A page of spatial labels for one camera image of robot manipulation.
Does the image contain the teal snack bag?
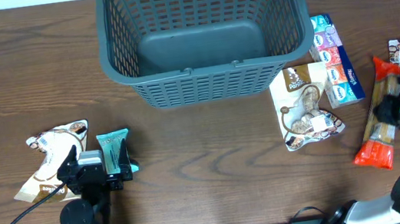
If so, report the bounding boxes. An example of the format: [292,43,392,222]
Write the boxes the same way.
[97,129,128,175]

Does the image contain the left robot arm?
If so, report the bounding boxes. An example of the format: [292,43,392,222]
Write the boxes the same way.
[57,141,133,224]

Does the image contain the tissue pack bundle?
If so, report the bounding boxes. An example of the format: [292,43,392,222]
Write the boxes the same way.
[310,13,366,108]

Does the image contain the grey plastic basket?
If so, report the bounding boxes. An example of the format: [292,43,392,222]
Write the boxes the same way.
[95,0,314,109]

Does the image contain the orange spaghetti package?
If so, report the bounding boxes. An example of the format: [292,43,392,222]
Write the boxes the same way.
[353,56,400,170]

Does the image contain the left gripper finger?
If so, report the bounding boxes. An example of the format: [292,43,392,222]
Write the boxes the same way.
[56,145,78,180]
[118,139,132,173]

